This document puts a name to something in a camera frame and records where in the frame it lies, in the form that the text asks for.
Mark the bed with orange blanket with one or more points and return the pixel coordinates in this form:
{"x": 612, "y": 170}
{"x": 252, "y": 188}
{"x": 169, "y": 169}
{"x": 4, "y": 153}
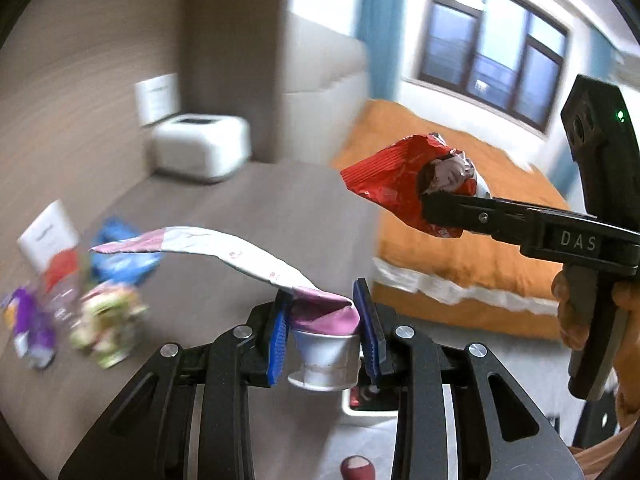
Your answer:
{"x": 410, "y": 260}

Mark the green yellow snack packet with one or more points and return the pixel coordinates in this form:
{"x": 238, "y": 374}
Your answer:
{"x": 107, "y": 322}

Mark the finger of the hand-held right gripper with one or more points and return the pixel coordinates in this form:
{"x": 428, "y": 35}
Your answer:
{"x": 480, "y": 219}

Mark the white box appliance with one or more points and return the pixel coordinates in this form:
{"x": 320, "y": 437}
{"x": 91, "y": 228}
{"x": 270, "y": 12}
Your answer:
{"x": 200, "y": 147}

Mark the purple snack packet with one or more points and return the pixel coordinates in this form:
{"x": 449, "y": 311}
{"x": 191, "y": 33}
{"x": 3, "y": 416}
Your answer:
{"x": 30, "y": 327}

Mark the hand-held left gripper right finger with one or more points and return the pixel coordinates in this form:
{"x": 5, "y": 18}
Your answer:
{"x": 369, "y": 332}

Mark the blue snack packet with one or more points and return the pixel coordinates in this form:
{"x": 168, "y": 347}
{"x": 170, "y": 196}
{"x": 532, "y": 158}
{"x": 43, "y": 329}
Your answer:
{"x": 125, "y": 255}

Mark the white trash bin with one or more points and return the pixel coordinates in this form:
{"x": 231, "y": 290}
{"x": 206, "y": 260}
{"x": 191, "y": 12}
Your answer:
{"x": 350, "y": 402}

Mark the dark framed window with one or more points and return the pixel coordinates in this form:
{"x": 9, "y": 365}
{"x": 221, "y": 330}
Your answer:
{"x": 495, "y": 45}

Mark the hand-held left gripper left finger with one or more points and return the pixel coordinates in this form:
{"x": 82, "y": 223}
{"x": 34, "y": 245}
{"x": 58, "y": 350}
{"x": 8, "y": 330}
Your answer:
{"x": 278, "y": 345}

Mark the beige padded headboard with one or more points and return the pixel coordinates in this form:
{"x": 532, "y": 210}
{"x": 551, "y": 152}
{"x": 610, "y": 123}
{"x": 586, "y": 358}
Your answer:
{"x": 320, "y": 85}

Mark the white pink tube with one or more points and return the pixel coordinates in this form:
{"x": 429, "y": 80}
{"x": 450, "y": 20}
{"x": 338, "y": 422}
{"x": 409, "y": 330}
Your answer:
{"x": 325, "y": 360}

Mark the white wall notice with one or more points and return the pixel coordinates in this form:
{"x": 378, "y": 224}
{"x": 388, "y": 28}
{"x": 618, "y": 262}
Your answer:
{"x": 156, "y": 99}

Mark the clear red packet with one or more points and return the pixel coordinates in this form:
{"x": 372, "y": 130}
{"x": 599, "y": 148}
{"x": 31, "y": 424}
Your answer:
{"x": 62, "y": 285}

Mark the teal curtain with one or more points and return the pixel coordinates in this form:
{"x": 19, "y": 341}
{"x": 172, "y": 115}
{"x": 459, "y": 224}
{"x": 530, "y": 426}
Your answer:
{"x": 385, "y": 25}

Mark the person's right hand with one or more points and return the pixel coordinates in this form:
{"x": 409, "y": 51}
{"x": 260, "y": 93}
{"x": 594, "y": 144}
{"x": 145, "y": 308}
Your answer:
{"x": 567, "y": 310}

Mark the white standing card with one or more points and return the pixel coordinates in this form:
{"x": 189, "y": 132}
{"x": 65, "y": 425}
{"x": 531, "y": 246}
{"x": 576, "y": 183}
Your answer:
{"x": 47, "y": 232}

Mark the dark red round object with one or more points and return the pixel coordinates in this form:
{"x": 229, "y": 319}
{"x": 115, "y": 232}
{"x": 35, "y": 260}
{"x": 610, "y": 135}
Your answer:
{"x": 357, "y": 469}

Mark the person's right forearm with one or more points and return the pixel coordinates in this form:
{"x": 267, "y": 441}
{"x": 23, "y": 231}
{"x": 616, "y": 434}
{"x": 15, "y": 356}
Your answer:
{"x": 629, "y": 395}

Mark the red snack packet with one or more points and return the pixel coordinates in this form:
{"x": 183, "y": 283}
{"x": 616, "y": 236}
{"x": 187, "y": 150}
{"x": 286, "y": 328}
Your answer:
{"x": 395, "y": 185}

